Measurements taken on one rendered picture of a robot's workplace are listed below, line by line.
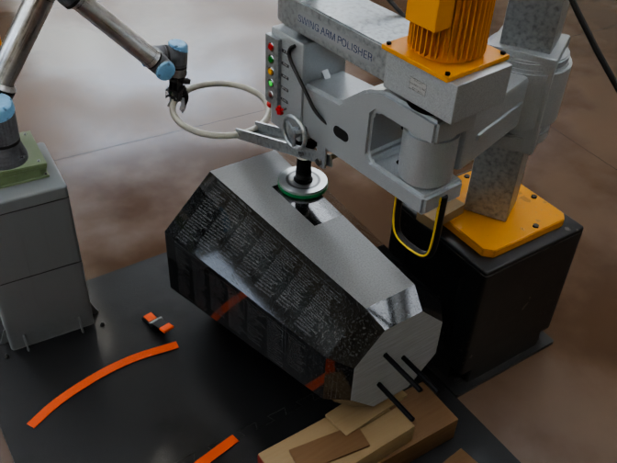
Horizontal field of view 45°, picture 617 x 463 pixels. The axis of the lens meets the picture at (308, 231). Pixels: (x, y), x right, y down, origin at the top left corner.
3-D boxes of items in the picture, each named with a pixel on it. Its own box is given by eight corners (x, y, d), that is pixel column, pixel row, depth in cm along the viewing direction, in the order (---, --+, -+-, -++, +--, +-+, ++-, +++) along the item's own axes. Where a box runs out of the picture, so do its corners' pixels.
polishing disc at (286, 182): (275, 169, 329) (275, 167, 328) (322, 166, 332) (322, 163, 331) (282, 197, 312) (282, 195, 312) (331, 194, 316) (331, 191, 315)
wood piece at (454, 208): (446, 202, 328) (447, 193, 324) (463, 213, 322) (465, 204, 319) (415, 219, 317) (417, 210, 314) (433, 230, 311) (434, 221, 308)
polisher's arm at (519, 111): (496, 81, 316) (509, 26, 301) (571, 109, 300) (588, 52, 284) (397, 149, 271) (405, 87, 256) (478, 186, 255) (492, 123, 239)
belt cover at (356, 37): (502, 112, 236) (513, 63, 225) (448, 136, 223) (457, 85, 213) (313, 12, 293) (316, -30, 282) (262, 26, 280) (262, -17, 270)
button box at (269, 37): (282, 106, 294) (283, 39, 277) (276, 107, 293) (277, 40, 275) (270, 97, 299) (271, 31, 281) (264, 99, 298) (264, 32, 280)
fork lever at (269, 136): (360, 154, 298) (359, 142, 296) (323, 170, 289) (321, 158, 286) (264, 129, 350) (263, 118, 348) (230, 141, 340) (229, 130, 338)
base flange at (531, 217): (488, 169, 357) (491, 161, 354) (567, 223, 326) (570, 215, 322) (410, 199, 335) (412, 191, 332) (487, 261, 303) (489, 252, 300)
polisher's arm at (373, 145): (456, 220, 269) (481, 101, 238) (411, 244, 257) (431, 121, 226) (327, 133, 312) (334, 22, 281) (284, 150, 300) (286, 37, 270)
